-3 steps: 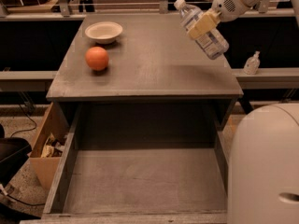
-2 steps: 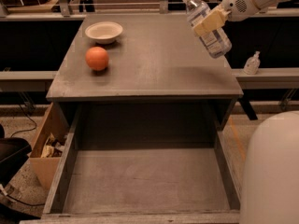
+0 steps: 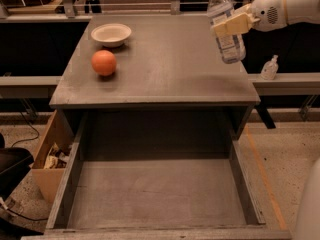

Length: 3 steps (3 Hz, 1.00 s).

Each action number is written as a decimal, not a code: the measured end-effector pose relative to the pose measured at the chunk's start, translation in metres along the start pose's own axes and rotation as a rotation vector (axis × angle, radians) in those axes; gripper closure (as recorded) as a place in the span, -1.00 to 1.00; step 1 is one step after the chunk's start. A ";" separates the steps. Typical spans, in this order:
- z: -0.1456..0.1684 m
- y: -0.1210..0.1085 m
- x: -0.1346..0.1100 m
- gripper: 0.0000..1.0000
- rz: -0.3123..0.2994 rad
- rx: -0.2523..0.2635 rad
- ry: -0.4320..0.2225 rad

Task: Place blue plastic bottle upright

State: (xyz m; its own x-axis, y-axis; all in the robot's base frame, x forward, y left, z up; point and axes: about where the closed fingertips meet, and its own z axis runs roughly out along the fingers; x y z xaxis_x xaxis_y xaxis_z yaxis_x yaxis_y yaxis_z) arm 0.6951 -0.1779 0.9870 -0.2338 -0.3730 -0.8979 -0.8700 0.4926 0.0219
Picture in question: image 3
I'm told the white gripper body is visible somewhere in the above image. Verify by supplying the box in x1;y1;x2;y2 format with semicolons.
251;0;287;32

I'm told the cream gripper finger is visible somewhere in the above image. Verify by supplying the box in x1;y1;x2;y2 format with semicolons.
234;3;252;14
211;13;260;38

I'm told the clear plastic water bottle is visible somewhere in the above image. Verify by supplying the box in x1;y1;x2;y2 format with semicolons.
207;0;246;64

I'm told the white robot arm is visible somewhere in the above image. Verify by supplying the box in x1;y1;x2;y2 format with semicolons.
210;0;320;240

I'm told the hand sanitizer pump bottle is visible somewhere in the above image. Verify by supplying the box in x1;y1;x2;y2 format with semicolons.
260;55;278;80

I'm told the grey cabinet with top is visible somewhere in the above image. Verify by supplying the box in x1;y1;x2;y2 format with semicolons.
49;14;261;141

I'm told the white paper bowl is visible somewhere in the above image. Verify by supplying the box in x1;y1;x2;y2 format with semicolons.
91;23;132;48

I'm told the orange ball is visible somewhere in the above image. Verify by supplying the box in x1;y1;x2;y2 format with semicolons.
91;50;117;76

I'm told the open grey drawer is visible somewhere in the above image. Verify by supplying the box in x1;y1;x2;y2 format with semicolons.
23;111;291;240

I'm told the cardboard box with trash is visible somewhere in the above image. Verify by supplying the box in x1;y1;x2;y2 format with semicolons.
32;110;74;203

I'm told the black chair base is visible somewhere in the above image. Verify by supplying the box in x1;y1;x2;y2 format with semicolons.
0;133;34;200

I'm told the black floor cable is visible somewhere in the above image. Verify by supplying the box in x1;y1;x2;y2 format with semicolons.
10;110;41;148

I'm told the grey side shelf rail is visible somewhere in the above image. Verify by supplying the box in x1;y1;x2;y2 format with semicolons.
0;76;60;99

